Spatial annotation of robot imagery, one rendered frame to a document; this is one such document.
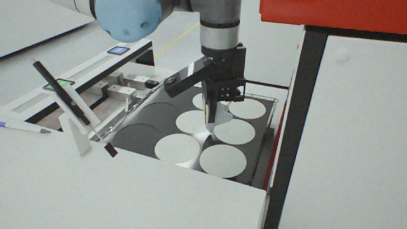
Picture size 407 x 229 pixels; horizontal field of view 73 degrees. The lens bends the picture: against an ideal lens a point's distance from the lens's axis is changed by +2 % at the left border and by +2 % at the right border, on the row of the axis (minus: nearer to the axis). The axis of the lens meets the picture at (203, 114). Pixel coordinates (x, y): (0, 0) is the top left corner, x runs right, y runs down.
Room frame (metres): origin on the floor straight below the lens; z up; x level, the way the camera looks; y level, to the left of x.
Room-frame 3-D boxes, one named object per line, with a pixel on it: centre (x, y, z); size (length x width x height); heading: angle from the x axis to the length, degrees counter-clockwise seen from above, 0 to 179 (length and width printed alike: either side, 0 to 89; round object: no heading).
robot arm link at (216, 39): (0.52, -0.03, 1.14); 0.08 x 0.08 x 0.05
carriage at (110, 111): (0.64, 0.27, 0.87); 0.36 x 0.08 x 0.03; 159
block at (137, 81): (0.79, 0.22, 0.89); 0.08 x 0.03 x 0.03; 69
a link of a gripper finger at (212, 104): (0.49, -0.02, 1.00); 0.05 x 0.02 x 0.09; 10
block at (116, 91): (0.72, 0.25, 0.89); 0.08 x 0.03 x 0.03; 69
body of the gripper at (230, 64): (0.52, -0.04, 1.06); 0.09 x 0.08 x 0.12; 100
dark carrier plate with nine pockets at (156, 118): (0.56, 0.02, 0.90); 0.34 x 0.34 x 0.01; 69
